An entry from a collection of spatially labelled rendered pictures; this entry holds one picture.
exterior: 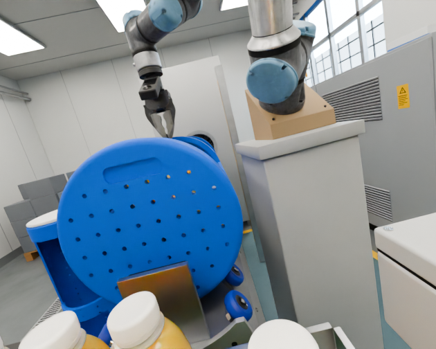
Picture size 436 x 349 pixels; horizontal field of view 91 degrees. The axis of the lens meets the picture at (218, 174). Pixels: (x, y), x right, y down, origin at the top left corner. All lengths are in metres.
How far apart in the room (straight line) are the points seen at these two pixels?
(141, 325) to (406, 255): 0.20
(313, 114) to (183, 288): 0.62
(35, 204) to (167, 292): 4.02
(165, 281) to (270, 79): 0.45
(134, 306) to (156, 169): 0.18
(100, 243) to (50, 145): 6.06
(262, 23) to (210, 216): 0.39
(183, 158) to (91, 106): 5.73
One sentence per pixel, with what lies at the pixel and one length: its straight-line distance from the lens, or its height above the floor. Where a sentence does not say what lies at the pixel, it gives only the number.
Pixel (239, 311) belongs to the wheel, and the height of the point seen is 0.97.
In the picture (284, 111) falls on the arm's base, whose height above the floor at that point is 1.23.
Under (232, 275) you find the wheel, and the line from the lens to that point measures 0.41.
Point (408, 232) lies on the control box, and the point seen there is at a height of 1.10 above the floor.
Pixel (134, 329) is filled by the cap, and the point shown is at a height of 1.09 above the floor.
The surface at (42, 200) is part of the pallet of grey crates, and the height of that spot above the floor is 0.88.
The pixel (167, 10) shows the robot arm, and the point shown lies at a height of 1.52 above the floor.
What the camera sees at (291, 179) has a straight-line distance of 0.66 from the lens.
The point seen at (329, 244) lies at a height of 0.79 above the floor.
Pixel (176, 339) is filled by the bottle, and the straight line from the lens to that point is 0.23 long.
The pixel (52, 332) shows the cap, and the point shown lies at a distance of 0.25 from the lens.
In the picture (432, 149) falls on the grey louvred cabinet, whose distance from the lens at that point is 1.80.
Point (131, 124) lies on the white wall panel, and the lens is 5.68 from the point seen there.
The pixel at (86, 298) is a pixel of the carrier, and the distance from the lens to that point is 1.53.
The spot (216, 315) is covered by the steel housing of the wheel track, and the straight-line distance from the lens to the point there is 0.42.
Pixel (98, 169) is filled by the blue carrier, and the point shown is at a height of 1.20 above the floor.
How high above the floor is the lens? 1.21
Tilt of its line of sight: 11 degrees down
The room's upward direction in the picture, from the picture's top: 14 degrees counter-clockwise
